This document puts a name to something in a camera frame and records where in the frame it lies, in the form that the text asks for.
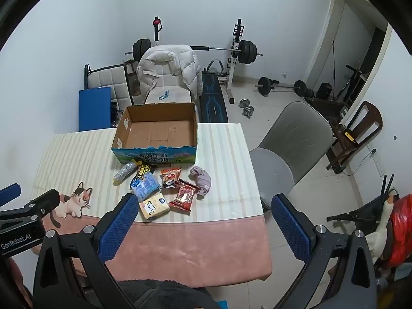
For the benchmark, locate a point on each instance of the white goose plush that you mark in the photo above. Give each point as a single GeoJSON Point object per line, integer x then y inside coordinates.
{"type": "Point", "coordinates": [384, 219]}

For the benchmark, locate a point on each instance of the white puffer jacket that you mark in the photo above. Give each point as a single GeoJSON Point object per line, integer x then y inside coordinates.
{"type": "Point", "coordinates": [167, 61]}

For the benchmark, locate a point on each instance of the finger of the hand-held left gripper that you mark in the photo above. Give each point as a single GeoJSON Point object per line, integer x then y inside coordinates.
{"type": "Point", "coordinates": [8, 194]}
{"type": "Point", "coordinates": [38, 204]}

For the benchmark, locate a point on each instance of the pale pink cloth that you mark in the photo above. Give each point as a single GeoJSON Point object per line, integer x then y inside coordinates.
{"type": "Point", "coordinates": [202, 182]}

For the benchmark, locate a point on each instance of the racked barbell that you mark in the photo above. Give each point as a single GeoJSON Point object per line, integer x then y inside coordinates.
{"type": "Point", "coordinates": [247, 51]}

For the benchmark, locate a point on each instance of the light blue snack packet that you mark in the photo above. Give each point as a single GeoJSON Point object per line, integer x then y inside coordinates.
{"type": "Point", "coordinates": [146, 185]}

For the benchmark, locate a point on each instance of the calico cat figure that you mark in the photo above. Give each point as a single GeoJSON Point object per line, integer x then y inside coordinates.
{"type": "Point", "coordinates": [75, 199]}

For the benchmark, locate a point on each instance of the small blue white packet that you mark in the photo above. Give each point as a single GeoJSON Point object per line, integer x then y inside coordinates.
{"type": "Point", "coordinates": [163, 95]}

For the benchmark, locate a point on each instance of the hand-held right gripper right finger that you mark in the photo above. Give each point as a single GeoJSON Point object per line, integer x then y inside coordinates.
{"type": "Point", "coordinates": [289, 228]}

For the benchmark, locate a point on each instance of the black blue weight bench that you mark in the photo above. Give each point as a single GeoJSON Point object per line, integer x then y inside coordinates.
{"type": "Point", "coordinates": [210, 103]}

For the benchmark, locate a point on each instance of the silver scrubber sponge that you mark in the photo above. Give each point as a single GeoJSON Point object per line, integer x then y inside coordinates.
{"type": "Point", "coordinates": [124, 172]}

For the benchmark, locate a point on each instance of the chrome dumbbell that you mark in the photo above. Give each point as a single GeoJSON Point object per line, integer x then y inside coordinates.
{"type": "Point", "coordinates": [244, 103]}
{"type": "Point", "coordinates": [248, 111]}

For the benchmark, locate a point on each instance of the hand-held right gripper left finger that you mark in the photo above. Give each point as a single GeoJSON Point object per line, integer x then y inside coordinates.
{"type": "Point", "coordinates": [119, 223]}

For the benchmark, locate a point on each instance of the cardboard box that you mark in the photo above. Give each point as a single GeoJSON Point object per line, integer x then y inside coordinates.
{"type": "Point", "coordinates": [154, 132]}

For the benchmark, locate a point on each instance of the red cartoon snack packet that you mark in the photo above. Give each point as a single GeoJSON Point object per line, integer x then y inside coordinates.
{"type": "Point", "coordinates": [170, 177]}

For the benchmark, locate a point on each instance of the folded white padded chair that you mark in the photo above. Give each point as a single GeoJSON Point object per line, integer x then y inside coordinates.
{"type": "Point", "coordinates": [106, 80]}

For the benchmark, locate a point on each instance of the dark red snack packet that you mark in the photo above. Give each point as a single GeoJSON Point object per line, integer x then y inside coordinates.
{"type": "Point", "coordinates": [185, 196]}

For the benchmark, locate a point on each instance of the blue board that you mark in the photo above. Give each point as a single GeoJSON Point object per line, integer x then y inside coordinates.
{"type": "Point", "coordinates": [95, 109]}

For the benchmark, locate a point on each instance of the black yellow wipe packet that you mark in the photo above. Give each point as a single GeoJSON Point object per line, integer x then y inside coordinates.
{"type": "Point", "coordinates": [143, 169]}

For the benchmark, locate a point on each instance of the grey office chair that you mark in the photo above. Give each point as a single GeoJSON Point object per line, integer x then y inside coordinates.
{"type": "Point", "coordinates": [299, 132]}

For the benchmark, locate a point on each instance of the red plastic bag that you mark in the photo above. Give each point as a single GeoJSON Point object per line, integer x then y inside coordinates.
{"type": "Point", "coordinates": [402, 228]}

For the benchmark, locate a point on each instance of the small black barbell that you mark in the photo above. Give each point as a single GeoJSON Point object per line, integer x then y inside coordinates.
{"type": "Point", "coordinates": [265, 86]}

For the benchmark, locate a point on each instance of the brown wooden chair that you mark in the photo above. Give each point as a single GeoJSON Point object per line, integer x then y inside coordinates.
{"type": "Point", "coordinates": [370, 119]}

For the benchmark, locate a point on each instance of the yellow tissue pack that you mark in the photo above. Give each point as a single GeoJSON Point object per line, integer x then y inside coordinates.
{"type": "Point", "coordinates": [154, 206]}

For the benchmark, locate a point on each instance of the black router antennas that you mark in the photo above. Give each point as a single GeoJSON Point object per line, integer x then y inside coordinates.
{"type": "Point", "coordinates": [388, 185]}

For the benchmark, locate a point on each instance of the pink tablecloth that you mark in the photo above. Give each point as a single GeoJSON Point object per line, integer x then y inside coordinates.
{"type": "Point", "coordinates": [193, 247]}

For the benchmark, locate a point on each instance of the white door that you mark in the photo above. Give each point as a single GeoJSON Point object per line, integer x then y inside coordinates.
{"type": "Point", "coordinates": [325, 45]}

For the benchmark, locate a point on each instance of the person's dark fleece clothing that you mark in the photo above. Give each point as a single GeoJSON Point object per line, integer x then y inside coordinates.
{"type": "Point", "coordinates": [167, 296]}

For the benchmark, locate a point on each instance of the striped table mat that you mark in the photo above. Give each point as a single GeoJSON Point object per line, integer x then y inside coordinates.
{"type": "Point", "coordinates": [219, 167]}

